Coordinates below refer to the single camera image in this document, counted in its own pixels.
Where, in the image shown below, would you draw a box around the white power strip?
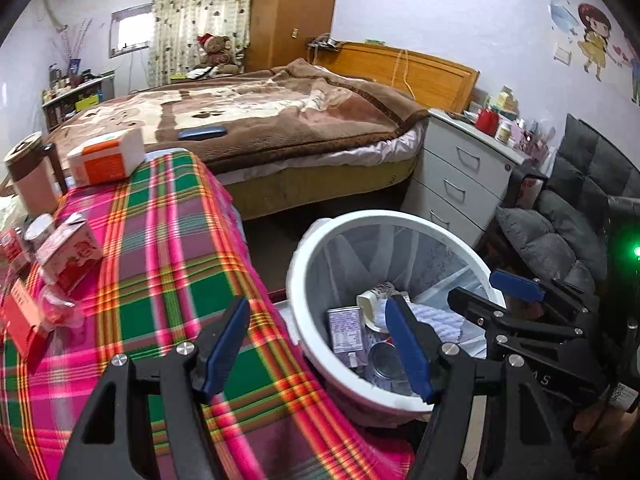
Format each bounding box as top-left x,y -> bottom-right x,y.
307,35 -> 343,53

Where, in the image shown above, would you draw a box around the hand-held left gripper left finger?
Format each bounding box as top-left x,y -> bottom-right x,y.
57,296 -> 250,480

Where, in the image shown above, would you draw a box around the pink green plaid tablecloth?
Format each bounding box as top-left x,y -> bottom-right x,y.
0,151 -> 416,480

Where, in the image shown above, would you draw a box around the white round trash bin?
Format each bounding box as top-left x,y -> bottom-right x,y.
286,210 -> 507,423

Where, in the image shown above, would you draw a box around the small white can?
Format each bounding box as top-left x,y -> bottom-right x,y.
24,213 -> 56,253

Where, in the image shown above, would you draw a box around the small red carton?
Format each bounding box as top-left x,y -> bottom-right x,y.
0,227 -> 32,268

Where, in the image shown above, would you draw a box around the cream patterned curtain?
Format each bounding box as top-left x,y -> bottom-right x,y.
147,0 -> 256,88

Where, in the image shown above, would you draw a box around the pink milk carton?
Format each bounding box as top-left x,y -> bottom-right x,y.
36,212 -> 104,293

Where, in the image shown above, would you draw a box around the yellow cable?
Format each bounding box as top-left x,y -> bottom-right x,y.
395,50 -> 416,98

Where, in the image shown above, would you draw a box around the blue glasses case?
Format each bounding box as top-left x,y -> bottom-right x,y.
178,125 -> 228,142

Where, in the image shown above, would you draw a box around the silver metal can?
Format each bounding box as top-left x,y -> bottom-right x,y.
370,342 -> 408,386

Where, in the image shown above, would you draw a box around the wooden bed headboard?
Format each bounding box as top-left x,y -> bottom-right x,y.
312,41 -> 480,113

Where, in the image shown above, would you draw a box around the small purple print box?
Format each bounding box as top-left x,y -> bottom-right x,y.
327,306 -> 368,356

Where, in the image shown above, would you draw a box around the cartoon children wall decal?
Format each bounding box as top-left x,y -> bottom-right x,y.
547,0 -> 640,106

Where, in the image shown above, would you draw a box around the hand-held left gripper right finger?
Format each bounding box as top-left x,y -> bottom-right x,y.
385,294 -> 583,480

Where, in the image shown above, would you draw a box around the orange and white box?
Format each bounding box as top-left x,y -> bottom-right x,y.
66,128 -> 147,186

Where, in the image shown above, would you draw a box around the small wall window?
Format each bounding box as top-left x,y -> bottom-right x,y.
109,4 -> 153,57

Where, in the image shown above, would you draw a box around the red clear plastic wrapper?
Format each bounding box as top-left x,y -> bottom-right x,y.
37,282 -> 87,332

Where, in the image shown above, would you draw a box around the red cup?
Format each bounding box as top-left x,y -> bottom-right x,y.
475,109 -> 500,134

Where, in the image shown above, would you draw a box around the brown teddy bear red hat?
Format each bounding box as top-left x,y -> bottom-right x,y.
192,34 -> 241,77

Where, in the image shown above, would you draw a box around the bed mattress with white sheet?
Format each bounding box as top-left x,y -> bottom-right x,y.
220,127 -> 426,221

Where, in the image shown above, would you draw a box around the red cardboard box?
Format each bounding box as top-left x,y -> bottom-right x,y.
0,280 -> 48,358

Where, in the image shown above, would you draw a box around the pale yellow box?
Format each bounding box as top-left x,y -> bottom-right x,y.
492,87 -> 518,116

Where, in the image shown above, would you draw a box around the white drawer nightstand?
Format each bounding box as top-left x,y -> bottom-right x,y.
400,108 -> 533,248

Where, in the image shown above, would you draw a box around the brown thermos mug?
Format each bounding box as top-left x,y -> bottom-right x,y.
4,131 -> 68,216

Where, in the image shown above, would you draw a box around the translucent bin liner bag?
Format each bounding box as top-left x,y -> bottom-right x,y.
305,222 -> 493,396

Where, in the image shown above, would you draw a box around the grey cushioned chair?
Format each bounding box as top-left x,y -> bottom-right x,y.
495,114 -> 640,311

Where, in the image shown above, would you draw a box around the vase with dry branches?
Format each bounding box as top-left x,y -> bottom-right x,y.
59,19 -> 93,88

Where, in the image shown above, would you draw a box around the pink cosmetic boxes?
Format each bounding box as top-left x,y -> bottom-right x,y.
515,125 -> 551,153

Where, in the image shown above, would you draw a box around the cluttered low shelf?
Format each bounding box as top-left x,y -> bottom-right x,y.
41,71 -> 117,128

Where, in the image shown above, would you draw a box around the white foam net sleeve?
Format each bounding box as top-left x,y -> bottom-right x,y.
407,301 -> 466,343

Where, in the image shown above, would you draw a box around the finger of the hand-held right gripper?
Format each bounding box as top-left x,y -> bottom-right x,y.
447,287 -> 588,356
490,270 -> 601,318

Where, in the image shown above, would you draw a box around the wooden wardrobe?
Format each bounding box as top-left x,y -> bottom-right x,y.
248,0 -> 343,72

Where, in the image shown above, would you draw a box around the person's right forearm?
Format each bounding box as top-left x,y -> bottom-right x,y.
585,395 -> 640,480

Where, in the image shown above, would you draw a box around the bed with brown blanket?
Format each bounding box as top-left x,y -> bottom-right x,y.
42,57 -> 431,176

